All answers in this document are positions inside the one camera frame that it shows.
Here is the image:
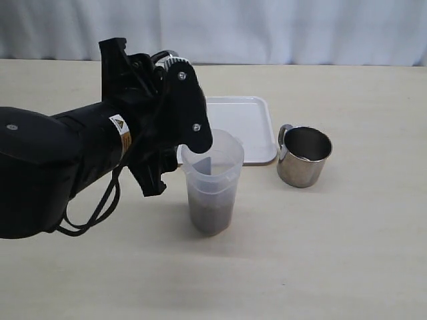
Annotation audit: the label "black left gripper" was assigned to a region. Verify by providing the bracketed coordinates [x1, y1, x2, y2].
[99, 37, 177, 197]

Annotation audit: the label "steel mug with pellets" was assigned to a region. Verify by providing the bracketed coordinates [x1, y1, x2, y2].
[277, 124, 332, 188]
[150, 49, 179, 64]

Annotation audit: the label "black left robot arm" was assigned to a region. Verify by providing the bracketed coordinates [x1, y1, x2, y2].
[1, 37, 174, 239]

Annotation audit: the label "clear plastic pitcher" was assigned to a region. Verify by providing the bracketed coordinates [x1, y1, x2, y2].
[181, 129, 244, 237]

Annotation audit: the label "white plastic tray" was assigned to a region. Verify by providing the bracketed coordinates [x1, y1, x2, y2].
[176, 96, 278, 167]

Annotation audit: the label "white curtain backdrop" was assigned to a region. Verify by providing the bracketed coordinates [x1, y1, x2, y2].
[1, 1, 426, 66]

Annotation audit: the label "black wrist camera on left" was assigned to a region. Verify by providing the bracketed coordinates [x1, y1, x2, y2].
[164, 57, 213, 154]

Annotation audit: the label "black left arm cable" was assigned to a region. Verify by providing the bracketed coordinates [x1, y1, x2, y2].
[58, 166, 121, 238]

